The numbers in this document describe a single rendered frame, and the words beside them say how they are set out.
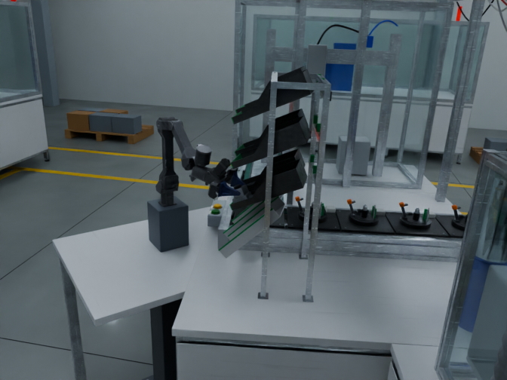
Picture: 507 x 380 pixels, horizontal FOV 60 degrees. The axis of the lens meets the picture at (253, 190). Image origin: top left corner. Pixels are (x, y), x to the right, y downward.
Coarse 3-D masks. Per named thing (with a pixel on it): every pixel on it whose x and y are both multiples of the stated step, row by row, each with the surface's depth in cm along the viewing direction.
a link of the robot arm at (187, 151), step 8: (176, 120) 186; (160, 128) 181; (168, 128) 178; (176, 128) 175; (176, 136) 175; (184, 136) 174; (184, 144) 172; (184, 152) 169; (192, 152) 171; (184, 168) 171
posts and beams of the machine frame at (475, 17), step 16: (368, 0) 250; (448, 0) 257; (480, 0) 231; (368, 16) 252; (480, 16) 233; (464, 48) 242; (464, 64) 242; (464, 80) 245; (352, 96) 269; (464, 96) 247; (352, 112) 272; (352, 128) 276; (448, 128) 258; (352, 144) 278; (448, 144) 257; (352, 160) 282; (448, 160) 260; (448, 176) 264
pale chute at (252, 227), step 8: (272, 200) 170; (280, 200) 169; (264, 208) 172; (272, 208) 158; (280, 208) 169; (256, 216) 174; (272, 216) 158; (280, 216) 158; (248, 224) 176; (256, 224) 161; (232, 232) 179; (240, 232) 164; (248, 232) 163; (256, 232) 162; (232, 240) 165; (240, 240) 165; (248, 240) 164; (224, 248) 167; (232, 248) 167
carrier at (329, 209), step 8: (288, 208) 222; (296, 208) 223; (304, 208) 223; (312, 208) 210; (320, 208) 205; (328, 208) 219; (288, 216) 213; (296, 216) 213; (320, 216) 206; (328, 216) 214; (288, 224) 204; (296, 224) 205; (320, 224) 206; (328, 224) 206; (336, 224) 206
